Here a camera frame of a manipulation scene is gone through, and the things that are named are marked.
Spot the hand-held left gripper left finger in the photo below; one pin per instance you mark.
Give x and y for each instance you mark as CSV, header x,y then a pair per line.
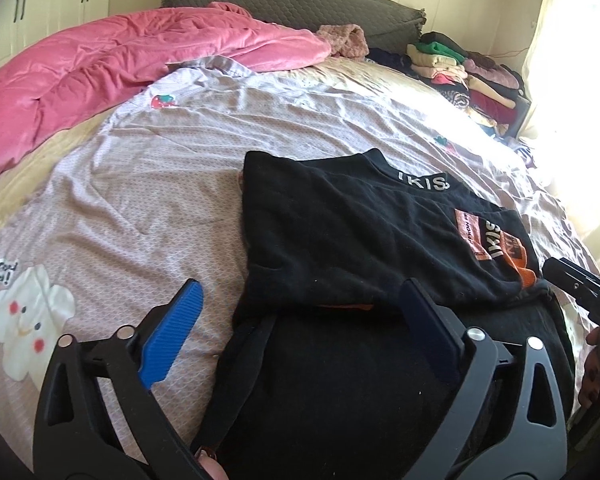
x,y
170,335

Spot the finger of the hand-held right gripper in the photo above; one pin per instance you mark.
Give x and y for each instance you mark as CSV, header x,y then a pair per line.
x,y
575,280

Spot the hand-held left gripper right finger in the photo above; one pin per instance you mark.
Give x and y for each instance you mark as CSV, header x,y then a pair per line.
x,y
430,330

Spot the black sweater with orange cuffs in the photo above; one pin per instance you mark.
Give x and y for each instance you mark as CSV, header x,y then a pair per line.
x,y
340,230

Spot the pile of folded clothes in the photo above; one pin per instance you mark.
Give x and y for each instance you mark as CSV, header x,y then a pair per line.
x,y
480,85

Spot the person's right hand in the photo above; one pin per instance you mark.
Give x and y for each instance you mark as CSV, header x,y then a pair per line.
x,y
591,375

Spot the lilac printed blanket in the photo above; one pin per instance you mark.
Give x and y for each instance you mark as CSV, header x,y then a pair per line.
x,y
130,210

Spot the black bedside box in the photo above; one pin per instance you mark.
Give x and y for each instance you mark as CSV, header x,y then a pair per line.
x,y
524,117

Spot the cream curtain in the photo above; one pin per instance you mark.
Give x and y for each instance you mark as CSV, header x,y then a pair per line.
x,y
555,60

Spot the dark navy garment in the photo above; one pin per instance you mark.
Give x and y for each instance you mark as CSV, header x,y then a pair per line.
x,y
387,60

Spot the pink quilt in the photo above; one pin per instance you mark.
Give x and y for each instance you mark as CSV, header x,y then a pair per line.
x,y
80,70

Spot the pink fluffy garment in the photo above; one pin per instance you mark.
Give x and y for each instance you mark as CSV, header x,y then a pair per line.
x,y
342,40

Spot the grey quilted headboard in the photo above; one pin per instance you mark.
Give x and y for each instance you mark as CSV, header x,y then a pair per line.
x,y
290,5

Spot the white wardrobe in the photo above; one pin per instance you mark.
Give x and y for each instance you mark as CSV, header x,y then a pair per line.
x,y
45,5

